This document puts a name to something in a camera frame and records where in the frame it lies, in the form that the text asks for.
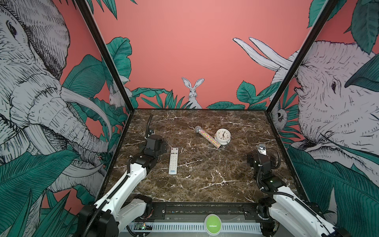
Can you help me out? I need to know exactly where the glitter microphone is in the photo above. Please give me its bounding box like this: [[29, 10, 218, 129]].
[[195, 126, 221, 149]]

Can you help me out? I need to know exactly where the white vented cable duct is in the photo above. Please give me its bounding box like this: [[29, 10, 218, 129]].
[[129, 222, 262, 234]]

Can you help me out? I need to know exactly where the black front rail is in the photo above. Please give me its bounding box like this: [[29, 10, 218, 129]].
[[147, 202, 263, 222]]

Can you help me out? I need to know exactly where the white alarm clock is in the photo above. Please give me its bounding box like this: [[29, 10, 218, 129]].
[[215, 128, 231, 146]]

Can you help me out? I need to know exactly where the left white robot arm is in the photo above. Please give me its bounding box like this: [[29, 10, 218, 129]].
[[74, 126, 167, 237]]

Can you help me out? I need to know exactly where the green push button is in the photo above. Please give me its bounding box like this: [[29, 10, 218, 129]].
[[204, 214, 222, 236]]

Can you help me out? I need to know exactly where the white remote control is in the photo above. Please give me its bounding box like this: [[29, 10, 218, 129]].
[[168, 148, 179, 175]]

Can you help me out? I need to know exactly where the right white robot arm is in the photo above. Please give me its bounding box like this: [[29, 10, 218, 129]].
[[247, 144, 351, 237]]

